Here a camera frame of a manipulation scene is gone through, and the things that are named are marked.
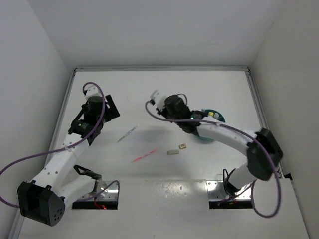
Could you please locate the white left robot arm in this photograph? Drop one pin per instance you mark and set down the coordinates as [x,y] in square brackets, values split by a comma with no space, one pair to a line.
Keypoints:
[62,182]

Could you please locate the aluminium table edge rail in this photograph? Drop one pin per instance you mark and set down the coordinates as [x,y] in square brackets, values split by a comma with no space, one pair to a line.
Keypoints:
[261,109]

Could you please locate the green thin pen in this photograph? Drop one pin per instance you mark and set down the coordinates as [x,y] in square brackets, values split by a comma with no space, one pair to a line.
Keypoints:
[126,134]

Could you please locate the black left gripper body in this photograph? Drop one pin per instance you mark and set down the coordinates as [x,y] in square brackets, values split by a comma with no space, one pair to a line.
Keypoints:
[110,113]

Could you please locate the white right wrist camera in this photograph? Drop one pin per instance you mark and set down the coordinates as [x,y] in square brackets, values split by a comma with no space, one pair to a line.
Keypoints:
[157,99]

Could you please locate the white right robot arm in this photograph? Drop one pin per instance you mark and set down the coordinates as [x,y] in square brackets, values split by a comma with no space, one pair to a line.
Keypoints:
[260,147]

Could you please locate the pink thin pen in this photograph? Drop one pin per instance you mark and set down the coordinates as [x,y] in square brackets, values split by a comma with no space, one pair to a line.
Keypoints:
[141,157]

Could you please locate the small tan eraser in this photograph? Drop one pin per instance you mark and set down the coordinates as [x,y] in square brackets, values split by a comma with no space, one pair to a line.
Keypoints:
[182,146]

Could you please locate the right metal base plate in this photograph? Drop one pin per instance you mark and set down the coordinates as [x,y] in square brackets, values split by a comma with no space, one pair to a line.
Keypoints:
[216,192]

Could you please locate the grey white eraser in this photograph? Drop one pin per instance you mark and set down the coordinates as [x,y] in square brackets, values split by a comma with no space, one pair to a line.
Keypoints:
[173,152]

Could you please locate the teal round organizer container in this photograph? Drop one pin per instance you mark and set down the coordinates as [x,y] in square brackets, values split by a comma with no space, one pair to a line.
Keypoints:
[221,119]

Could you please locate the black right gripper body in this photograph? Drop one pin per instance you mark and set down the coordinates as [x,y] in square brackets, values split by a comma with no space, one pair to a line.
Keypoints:
[165,112]

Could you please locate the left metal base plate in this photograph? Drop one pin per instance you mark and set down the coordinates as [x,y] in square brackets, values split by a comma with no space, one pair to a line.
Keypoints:
[107,191]

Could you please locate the metal base plate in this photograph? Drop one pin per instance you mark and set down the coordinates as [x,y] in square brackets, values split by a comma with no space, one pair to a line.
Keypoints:
[216,192]
[107,191]

